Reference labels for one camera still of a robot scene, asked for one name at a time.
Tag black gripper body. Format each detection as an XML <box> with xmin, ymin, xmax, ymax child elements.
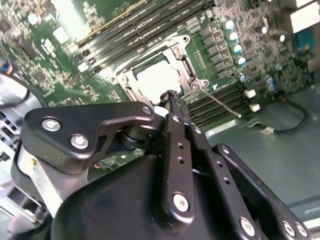
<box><xmin>51</xmin><ymin>152</ymin><xmax>233</xmax><ymax>240</ymax></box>

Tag silver square CPU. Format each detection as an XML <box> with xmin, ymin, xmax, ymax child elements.
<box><xmin>134</xmin><ymin>59</ymin><xmax>183</xmax><ymax>100</ymax></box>

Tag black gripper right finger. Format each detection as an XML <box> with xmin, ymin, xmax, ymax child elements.
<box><xmin>174</xmin><ymin>93</ymin><xmax>313</xmax><ymax>240</ymax></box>

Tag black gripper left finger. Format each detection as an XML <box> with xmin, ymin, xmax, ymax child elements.
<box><xmin>11</xmin><ymin>89</ymin><xmax>199</xmax><ymax>227</ymax></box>

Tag metal socket cover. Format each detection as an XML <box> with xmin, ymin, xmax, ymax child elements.
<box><xmin>117</xmin><ymin>37</ymin><xmax>210</xmax><ymax>103</ymax></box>

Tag thin metal locking lever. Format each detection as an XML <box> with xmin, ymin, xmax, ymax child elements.
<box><xmin>201</xmin><ymin>88</ymin><xmax>243</xmax><ymax>118</ymax></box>

